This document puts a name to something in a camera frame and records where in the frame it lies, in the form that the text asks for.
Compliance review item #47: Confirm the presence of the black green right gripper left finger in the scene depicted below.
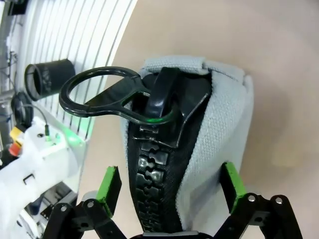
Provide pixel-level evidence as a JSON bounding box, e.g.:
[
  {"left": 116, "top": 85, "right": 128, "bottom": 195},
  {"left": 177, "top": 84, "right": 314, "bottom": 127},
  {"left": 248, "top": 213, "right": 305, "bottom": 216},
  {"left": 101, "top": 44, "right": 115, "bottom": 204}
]
[{"left": 44, "top": 165, "right": 130, "bottom": 239}]

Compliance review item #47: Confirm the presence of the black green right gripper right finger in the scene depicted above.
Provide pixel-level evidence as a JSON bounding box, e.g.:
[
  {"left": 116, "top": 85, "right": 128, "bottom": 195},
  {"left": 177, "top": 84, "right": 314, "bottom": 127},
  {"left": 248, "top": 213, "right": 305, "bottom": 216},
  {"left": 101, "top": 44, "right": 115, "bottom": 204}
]
[{"left": 213, "top": 161, "right": 304, "bottom": 239}]

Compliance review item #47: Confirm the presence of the grey zipper pouch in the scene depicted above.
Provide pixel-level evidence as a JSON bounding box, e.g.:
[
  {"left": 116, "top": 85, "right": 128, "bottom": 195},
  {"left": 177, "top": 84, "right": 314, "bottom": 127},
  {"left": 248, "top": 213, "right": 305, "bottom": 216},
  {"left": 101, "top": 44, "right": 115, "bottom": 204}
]
[{"left": 58, "top": 56, "right": 255, "bottom": 236}]

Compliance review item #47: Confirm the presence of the red yellow emergency stop button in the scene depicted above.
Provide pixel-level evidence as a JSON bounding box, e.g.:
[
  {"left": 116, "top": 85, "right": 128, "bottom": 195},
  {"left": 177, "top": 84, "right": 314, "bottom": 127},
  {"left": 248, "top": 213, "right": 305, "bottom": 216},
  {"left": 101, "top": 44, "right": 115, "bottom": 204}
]
[{"left": 9, "top": 126, "right": 26, "bottom": 156}]

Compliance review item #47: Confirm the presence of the black cylinder tube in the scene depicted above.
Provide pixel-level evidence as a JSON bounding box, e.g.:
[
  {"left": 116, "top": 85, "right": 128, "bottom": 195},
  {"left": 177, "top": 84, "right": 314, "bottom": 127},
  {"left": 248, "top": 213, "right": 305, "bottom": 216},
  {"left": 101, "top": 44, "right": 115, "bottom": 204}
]
[{"left": 24, "top": 58, "right": 76, "bottom": 102}]

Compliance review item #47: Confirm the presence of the white slatted panel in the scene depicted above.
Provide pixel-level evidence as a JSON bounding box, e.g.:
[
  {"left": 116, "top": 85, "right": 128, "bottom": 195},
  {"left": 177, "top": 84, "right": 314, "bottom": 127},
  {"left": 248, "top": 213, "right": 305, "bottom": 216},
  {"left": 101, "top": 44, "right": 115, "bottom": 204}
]
[{"left": 19, "top": 0, "right": 137, "bottom": 143}]

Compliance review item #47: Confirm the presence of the grey cable with green plug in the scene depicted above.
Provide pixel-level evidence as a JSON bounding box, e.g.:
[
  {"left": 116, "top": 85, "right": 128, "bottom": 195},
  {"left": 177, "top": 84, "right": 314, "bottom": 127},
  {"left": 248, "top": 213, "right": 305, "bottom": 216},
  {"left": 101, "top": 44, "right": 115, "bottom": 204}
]
[{"left": 23, "top": 104, "right": 52, "bottom": 136}]

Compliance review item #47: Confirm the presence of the coiled black cable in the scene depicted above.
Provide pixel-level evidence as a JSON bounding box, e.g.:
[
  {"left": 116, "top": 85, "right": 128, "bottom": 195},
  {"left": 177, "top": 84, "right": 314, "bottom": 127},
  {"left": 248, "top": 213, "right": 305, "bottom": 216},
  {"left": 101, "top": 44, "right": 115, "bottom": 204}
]
[{"left": 11, "top": 91, "right": 34, "bottom": 131}]

